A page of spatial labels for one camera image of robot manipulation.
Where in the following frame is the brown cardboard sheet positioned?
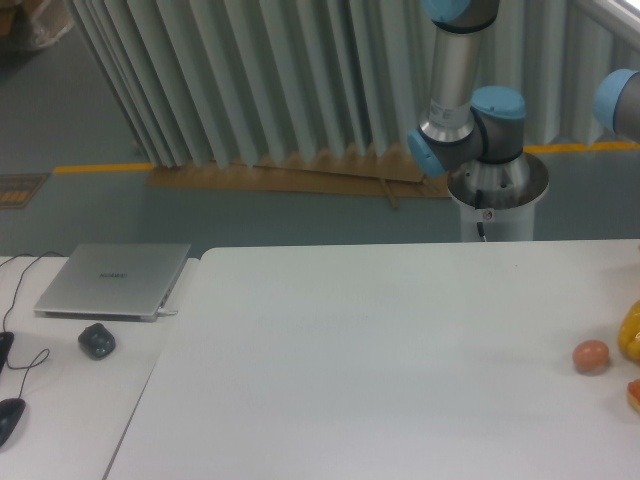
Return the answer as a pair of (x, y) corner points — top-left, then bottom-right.
(146, 144), (450, 208)

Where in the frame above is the orange glazed bread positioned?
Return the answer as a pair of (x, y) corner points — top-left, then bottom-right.
(626, 379), (640, 412)

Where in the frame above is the black earbud case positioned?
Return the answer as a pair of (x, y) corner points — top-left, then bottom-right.
(78, 323), (117, 360)

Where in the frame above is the silver closed laptop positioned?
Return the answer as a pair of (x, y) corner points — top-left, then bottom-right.
(34, 243), (190, 321)

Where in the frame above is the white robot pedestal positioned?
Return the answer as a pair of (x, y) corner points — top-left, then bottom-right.
(453, 198), (537, 242)

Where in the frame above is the clear plastic bag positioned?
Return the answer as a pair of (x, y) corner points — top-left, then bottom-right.
(20, 0), (74, 51)

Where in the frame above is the black computer mouse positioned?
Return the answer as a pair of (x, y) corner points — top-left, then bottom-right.
(0, 398), (26, 447)

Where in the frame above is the yellow toy pepper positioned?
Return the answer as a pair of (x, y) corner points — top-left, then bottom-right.
(617, 301), (640, 363)

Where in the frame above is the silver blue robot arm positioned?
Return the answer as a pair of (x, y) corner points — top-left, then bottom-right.
(407, 1), (639, 192)

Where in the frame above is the black pedestal cable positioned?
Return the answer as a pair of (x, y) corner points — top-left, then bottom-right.
(474, 189), (489, 244)

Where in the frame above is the black keyboard edge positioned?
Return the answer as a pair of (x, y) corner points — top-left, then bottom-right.
(0, 332), (15, 373)

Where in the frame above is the white usb plug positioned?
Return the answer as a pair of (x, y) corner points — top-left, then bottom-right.
(157, 308), (178, 317)

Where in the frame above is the grey folding partition screen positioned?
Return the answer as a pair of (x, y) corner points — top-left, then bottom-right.
(67, 1), (639, 167)

